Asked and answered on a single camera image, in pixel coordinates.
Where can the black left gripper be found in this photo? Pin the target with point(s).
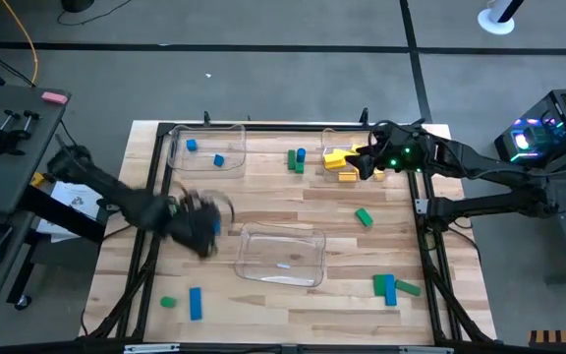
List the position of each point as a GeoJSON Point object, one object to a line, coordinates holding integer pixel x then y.
{"type": "Point", "coordinates": [192, 223]}

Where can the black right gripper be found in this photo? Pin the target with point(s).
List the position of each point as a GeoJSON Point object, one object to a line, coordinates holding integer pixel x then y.
{"type": "Point", "coordinates": [401, 147]}

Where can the yellow rectangular block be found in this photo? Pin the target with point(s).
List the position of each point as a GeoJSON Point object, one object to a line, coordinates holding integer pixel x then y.
{"type": "Point", "coordinates": [347, 176]}
{"type": "Point", "coordinates": [354, 149]}

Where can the small yellow cube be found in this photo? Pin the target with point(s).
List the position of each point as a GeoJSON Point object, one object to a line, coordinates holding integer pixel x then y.
{"type": "Point", "coordinates": [379, 174]}

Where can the long yellow block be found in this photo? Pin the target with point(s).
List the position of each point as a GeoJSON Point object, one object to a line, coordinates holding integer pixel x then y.
{"type": "Point", "coordinates": [334, 159]}

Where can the green rectangular block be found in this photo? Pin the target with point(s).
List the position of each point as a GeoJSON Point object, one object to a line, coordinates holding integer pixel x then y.
{"type": "Point", "coordinates": [363, 217]}
{"type": "Point", "coordinates": [378, 284]}

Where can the blue cylinder block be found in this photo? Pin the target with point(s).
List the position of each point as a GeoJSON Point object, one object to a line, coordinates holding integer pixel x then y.
{"type": "Point", "coordinates": [301, 155]}

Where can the small blue cube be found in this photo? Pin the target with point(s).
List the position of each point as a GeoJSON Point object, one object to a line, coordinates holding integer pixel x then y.
{"type": "Point", "coordinates": [218, 160]}
{"type": "Point", "coordinates": [191, 144]}

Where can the long blue block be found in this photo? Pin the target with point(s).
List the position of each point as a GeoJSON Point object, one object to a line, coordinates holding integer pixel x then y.
{"type": "Point", "coordinates": [195, 303]}
{"type": "Point", "coordinates": [390, 289]}

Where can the green cylinder block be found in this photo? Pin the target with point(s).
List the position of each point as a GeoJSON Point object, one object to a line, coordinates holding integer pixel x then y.
{"type": "Point", "coordinates": [168, 302]}

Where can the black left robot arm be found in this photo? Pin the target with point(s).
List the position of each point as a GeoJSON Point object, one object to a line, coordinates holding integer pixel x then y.
{"type": "Point", "coordinates": [116, 196]}

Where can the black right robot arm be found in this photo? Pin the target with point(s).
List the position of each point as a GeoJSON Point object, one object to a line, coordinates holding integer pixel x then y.
{"type": "Point", "coordinates": [484, 164]}

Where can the clear plastic bin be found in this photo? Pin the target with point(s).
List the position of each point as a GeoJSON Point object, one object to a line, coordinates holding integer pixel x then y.
{"type": "Point", "coordinates": [329, 142]}
{"type": "Point", "coordinates": [280, 255]}
{"type": "Point", "coordinates": [204, 167]}

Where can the small green cube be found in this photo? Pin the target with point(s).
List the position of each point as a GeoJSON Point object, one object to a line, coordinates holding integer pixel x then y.
{"type": "Point", "coordinates": [299, 167]}

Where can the long green block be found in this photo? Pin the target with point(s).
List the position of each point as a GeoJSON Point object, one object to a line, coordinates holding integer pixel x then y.
{"type": "Point", "coordinates": [291, 159]}
{"type": "Point", "coordinates": [407, 287]}

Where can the white printed paper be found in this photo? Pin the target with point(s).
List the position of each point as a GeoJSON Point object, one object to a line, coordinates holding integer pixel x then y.
{"type": "Point", "coordinates": [74, 204]}

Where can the small yellow object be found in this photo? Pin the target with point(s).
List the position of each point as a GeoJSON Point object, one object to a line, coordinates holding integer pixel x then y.
{"type": "Point", "coordinates": [37, 179]}

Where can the white round stand base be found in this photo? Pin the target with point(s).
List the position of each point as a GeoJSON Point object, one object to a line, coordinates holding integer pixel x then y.
{"type": "Point", "coordinates": [494, 23]}

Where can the desktop computer with lights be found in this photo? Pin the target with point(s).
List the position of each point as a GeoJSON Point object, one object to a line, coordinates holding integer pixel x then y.
{"type": "Point", "coordinates": [548, 125]}

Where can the black caster wheel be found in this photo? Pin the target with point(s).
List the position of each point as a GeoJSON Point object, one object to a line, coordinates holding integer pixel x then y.
{"type": "Point", "coordinates": [22, 301]}

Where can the pink eraser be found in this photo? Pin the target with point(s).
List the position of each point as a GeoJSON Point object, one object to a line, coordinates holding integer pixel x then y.
{"type": "Point", "coordinates": [54, 97]}

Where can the black clamp stand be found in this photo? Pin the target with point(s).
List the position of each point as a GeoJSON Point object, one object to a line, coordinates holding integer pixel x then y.
{"type": "Point", "coordinates": [10, 133]}

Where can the black round base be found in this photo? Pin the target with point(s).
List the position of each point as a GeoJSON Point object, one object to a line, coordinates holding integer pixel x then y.
{"type": "Point", "coordinates": [76, 4]}

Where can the orange black striped strip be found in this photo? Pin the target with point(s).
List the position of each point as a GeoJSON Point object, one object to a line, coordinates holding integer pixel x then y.
{"type": "Point", "coordinates": [563, 336]}

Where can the black table frame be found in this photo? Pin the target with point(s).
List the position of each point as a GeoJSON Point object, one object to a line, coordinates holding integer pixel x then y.
{"type": "Point", "coordinates": [273, 127]}

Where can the silver metal bracket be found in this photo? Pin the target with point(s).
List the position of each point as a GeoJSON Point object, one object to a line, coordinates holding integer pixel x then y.
{"type": "Point", "coordinates": [150, 348]}
{"type": "Point", "coordinates": [425, 350]}

